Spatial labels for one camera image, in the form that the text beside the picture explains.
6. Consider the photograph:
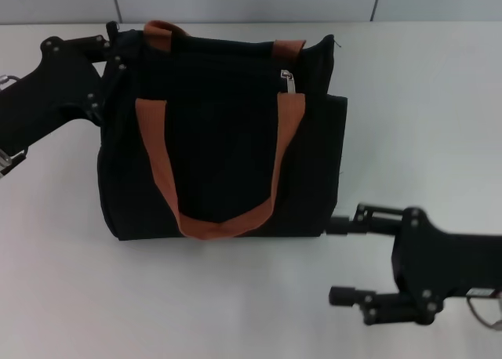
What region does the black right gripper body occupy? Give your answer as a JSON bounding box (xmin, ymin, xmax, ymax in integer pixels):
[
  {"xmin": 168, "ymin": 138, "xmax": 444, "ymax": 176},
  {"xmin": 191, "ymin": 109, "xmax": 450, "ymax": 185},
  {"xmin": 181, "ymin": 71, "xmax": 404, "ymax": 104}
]
[{"xmin": 391, "ymin": 206, "xmax": 502, "ymax": 325}]

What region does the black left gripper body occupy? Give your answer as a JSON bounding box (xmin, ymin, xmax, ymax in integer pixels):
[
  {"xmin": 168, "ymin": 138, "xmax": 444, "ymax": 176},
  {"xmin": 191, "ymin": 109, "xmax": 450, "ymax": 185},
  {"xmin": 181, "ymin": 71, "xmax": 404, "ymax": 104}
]
[{"xmin": 0, "ymin": 36, "xmax": 113, "ymax": 152}]

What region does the black bag with orange handles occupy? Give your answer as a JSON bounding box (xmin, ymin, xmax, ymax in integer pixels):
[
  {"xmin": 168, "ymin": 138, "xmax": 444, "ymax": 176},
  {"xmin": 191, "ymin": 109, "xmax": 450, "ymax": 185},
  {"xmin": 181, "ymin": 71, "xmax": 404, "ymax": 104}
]
[{"xmin": 96, "ymin": 20, "xmax": 349, "ymax": 242}]

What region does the silver zipper pull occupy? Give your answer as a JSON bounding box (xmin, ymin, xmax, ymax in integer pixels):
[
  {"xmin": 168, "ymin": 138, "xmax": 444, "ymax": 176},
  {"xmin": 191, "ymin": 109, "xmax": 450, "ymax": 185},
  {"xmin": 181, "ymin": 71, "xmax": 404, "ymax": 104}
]
[{"xmin": 279, "ymin": 68, "xmax": 297, "ymax": 96}]

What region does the grey right gripper cable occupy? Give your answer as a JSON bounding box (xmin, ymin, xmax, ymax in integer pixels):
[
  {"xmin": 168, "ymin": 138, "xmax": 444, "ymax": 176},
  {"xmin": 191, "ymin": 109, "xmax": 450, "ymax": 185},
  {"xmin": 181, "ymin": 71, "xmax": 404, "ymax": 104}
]
[{"xmin": 465, "ymin": 288, "xmax": 502, "ymax": 331}]

